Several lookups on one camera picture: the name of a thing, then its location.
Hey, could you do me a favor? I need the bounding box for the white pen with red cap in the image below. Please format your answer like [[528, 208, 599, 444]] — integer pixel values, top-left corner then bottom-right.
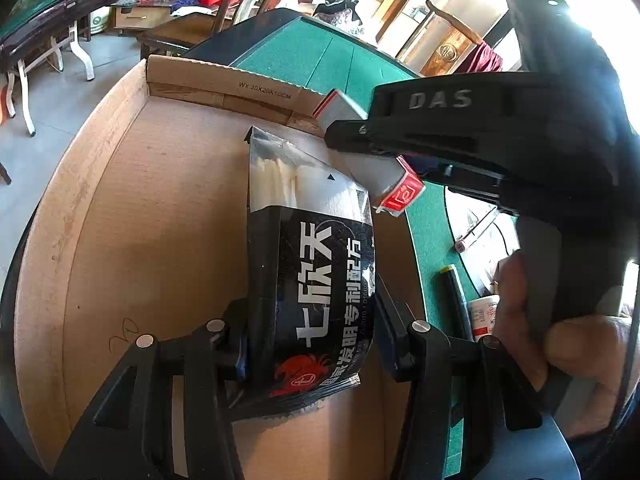
[[454, 207, 501, 253]]

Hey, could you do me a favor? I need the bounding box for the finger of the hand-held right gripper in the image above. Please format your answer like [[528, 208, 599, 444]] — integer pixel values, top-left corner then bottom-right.
[[324, 119, 451, 163], [417, 162, 506, 208]]

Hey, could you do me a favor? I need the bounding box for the carved wooden armchair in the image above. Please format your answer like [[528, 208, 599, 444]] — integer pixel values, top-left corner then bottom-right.
[[395, 0, 483, 78]]

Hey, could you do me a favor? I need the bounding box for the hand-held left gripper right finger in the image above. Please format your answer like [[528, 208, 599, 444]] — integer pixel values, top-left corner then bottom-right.
[[372, 285, 551, 480]]

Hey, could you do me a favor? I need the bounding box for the low wooden cabinet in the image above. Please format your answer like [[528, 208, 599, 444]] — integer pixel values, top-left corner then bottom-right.
[[109, 0, 176, 36]]

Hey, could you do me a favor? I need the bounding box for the person's right hand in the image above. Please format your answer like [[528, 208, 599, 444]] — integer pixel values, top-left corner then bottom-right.
[[492, 250, 636, 441]]

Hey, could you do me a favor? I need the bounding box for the pile of dark clothes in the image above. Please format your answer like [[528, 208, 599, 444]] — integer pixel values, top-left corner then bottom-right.
[[312, 0, 363, 26]]

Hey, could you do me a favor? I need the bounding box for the white bucket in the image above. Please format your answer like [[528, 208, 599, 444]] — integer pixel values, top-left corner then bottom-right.
[[90, 6, 112, 36]]

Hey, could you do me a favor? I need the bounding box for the dark red cloth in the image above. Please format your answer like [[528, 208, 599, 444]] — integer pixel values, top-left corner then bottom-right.
[[457, 42, 503, 75]]

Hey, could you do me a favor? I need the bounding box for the green felt mahjong table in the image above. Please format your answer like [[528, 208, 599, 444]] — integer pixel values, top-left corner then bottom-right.
[[182, 7, 526, 466]]

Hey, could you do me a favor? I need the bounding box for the black packet with red crab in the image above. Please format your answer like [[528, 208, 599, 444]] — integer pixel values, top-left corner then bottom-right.
[[227, 126, 376, 421]]

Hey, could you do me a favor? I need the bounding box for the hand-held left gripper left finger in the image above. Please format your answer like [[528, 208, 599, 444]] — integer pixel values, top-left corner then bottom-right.
[[52, 299, 251, 480]]

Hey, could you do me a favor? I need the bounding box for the white medicine bottle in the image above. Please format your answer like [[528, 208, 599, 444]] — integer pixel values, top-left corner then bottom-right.
[[467, 294, 501, 338]]

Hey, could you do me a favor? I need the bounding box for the brown cardboard box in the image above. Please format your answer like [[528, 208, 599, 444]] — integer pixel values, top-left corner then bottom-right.
[[15, 55, 426, 480]]

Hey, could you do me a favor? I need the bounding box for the black tube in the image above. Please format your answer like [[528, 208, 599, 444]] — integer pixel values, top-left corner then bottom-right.
[[436, 265, 476, 343]]

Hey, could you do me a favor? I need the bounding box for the dark folded mahjong table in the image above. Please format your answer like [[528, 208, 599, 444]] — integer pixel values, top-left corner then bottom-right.
[[0, 0, 130, 137]]

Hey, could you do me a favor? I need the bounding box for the white and red carton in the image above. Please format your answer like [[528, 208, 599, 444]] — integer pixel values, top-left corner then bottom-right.
[[314, 89, 426, 216]]

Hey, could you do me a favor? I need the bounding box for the wooden chair with tall back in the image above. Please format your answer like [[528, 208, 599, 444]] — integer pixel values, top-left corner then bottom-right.
[[136, 0, 301, 61]]

